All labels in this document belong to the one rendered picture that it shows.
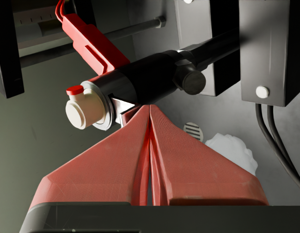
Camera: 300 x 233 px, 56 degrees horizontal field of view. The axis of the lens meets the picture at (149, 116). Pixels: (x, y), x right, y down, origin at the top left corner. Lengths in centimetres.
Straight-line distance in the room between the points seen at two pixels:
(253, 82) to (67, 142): 33
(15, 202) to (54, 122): 13
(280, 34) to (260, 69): 3
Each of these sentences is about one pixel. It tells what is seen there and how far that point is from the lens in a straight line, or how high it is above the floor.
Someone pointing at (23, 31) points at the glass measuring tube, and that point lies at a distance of 40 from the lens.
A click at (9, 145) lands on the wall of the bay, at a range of 45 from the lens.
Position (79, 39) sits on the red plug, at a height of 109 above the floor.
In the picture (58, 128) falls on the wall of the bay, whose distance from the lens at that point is 47.
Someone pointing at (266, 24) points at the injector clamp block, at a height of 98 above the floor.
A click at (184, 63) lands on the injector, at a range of 17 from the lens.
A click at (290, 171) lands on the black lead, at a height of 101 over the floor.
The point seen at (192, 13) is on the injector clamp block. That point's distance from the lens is 26.
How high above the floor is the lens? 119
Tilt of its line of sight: 38 degrees down
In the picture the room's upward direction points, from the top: 121 degrees counter-clockwise
